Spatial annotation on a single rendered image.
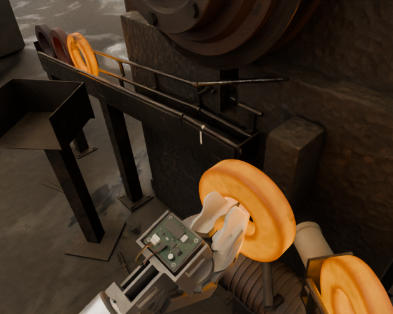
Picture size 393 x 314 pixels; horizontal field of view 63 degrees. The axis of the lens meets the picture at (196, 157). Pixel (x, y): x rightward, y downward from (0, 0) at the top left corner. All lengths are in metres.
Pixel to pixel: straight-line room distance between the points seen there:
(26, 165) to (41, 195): 0.30
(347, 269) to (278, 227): 0.13
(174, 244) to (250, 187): 0.12
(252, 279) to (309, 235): 0.20
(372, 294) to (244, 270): 0.34
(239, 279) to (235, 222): 0.36
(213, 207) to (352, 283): 0.21
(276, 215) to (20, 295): 1.25
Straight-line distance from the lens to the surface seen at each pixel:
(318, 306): 0.58
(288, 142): 0.64
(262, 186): 0.41
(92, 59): 1.32
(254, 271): 0.76
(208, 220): 0.44
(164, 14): 0.63
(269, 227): 0.43
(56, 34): 1.52
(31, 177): 1.98
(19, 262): 1.62
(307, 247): 0.62
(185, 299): 0.45
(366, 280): 0.50
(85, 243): 1.54
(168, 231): 0.39
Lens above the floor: 1.19
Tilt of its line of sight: 41 degrees down
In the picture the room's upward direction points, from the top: 4 degrees counter-clockwise
